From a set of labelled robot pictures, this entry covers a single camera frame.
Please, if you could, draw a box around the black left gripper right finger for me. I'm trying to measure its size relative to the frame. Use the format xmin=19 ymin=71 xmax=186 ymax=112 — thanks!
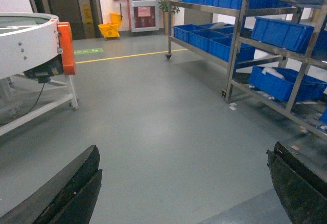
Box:
xmin=267 ymin=142 xmax=326 ymax=223

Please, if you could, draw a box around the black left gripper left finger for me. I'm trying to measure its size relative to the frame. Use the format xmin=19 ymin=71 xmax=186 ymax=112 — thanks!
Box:
xmin=1 ymin=145 xmax=102 ymax=223

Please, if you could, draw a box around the steel shelf rack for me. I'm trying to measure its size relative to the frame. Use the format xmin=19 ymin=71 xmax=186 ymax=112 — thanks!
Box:
xmin=222 ymin=0 xmax=326 ymax=139

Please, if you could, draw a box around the blue bin with white bag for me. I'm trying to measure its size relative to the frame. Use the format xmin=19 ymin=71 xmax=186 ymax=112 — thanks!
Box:
xmin=248 ymin=66 xmax=326 ymax=102

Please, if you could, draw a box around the white round rotary table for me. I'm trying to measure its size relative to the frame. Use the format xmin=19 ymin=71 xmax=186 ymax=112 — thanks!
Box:
xmin=1 ymin=12 xmax=79 ymax=135

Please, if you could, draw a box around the white plastic bag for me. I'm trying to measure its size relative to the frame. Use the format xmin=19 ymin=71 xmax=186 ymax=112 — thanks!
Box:
xmin=262 ymin=67 xmax=285 ymax=80

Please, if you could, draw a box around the orange motor cover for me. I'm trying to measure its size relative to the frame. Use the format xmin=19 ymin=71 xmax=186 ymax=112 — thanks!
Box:
xmin=57 ymin=22 xmax=76 ymax=75

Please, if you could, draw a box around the yellow wet floor sign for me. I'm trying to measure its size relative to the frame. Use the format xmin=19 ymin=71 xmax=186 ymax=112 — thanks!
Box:
xmin=82 ymin=3 xmax=96 ymax=38

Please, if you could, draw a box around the yellow mop bucket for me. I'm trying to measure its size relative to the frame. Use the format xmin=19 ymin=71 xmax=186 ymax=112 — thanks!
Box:
xmin=98 ymin=13 xmax=123 ymax=38

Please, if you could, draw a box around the steel cart rack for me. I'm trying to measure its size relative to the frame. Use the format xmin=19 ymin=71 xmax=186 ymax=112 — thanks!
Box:
xmin=165 ymin=0 xmax=287 ymax=99

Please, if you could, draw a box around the red fire cabinet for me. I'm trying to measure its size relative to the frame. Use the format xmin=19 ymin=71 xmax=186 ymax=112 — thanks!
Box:
xmin=128 ymin=0 xmax=159 ymax=33

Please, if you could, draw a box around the potted green plant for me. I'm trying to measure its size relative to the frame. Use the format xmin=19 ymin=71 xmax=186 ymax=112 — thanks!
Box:
xmin=158 ymin=0 xmax=180 ymax=35

